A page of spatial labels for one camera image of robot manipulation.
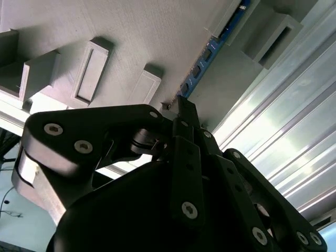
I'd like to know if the blue RAM stick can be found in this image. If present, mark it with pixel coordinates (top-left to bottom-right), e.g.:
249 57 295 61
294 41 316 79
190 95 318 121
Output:
172 0 253 107

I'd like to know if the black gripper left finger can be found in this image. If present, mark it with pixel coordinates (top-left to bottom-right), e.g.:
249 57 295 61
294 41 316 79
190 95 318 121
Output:
21 97 207 230

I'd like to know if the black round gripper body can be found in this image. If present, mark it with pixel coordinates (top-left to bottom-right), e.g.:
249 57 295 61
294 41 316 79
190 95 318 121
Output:
46 160 259 252

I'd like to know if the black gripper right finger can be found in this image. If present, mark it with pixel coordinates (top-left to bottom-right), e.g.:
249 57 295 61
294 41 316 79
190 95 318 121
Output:
199 128 328 252

